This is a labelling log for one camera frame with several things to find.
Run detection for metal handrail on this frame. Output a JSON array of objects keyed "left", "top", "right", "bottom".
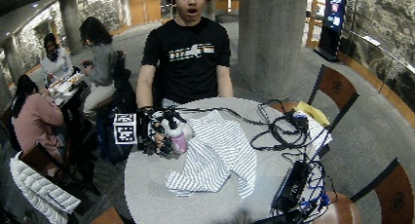
[{"left": 344, "top": 28, "right": 415, "bottom": 76}]

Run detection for dark table with food trays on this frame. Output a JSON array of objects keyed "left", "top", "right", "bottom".
[{"left": 44, "top": 72, "right": 91, "bottom": 110}]

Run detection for wide concrete pillar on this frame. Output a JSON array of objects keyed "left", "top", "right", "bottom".
[{"left": 236, "top": 0, "right": 310, "bottom": 100}]

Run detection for yellow envelope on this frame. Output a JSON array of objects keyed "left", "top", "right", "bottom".
[{"left": 294, "top": 100, "right": 332, "bottom": 127}]

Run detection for white spray bottle pink liquid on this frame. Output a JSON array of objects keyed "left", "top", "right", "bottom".
[{"left": 163, "top": 114, "right": 195, "bottom": 156}]

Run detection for bundle of black cables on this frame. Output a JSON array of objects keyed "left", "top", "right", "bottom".
[{"left": 249, "top": 99, "right": 314, "bottom": 153}]

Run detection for blue cables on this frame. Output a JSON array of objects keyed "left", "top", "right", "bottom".
[{"left": 297, "top": 152, "right": 334, "bottom": 218}]

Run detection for thin black glove cable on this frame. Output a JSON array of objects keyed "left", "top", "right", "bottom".
[{"left": 176, "top": 106, "right": 270, "bottom": 127}]

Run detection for white cube of black markers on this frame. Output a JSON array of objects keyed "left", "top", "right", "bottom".
[{"left": 112, "top": 113, "right": 139, "bottom": 146}]

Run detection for white striped shirt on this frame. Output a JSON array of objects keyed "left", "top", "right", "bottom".
[{"left": 165, "top": 109, "right": 260, "bottom": 200}]

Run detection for narrow concrete pillar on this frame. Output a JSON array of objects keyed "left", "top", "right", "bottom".
[{"left": 58, "top": 0, "right": 84, "bottom": 56}]

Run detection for white puffer jacket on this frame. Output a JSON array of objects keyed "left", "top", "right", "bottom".
[{"left": 8, "top": 151, "right": 83, "bottom": 224}]

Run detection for person in black t-shirt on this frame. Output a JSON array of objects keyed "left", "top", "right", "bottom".
[{"left": 135, "top": 0, "right": 234, "bottom": 110}]

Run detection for white paper sheet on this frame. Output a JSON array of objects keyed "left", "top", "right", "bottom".
[{"left": 302, "top": 116, "right": 334, "bottom": 151}]

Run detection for black display kiosk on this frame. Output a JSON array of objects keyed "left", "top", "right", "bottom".
[{"left": 317, "top": 0, "right": 350, "bottom": 63}]

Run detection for wooden chair black frame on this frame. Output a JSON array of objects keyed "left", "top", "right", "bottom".
[
  {"left": 280, "top": 64, "right": 361, "bottom": 155},
  {"left": 19, "top": 141, "right": 101, "bottom": 199},
  {"left": 318, "top": 158, "right": 415, "bottom": 224},
  {"left": 89, "top": 206, "right": 132, "bottom": 224}
]

